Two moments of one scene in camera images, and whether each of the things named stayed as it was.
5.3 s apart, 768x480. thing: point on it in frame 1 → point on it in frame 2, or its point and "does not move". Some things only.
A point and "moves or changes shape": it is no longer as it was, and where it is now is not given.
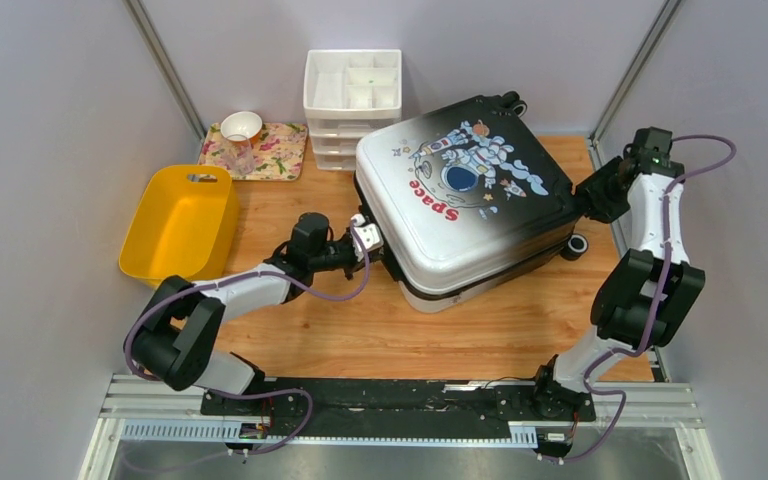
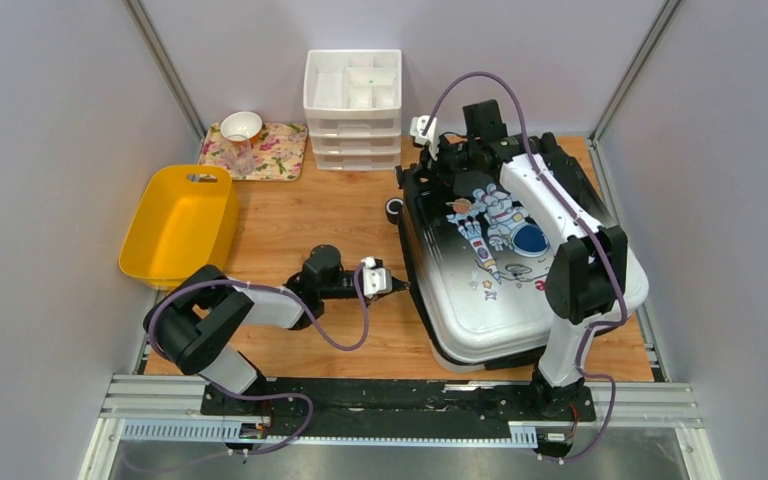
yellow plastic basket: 185,226 does not move
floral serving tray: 278,151 does not move
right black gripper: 596,186 → 440,149
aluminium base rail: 650,403 does not move
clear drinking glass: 240,155 does not move
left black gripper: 354,264 → 398,283
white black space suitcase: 463,197 moves or changes shape
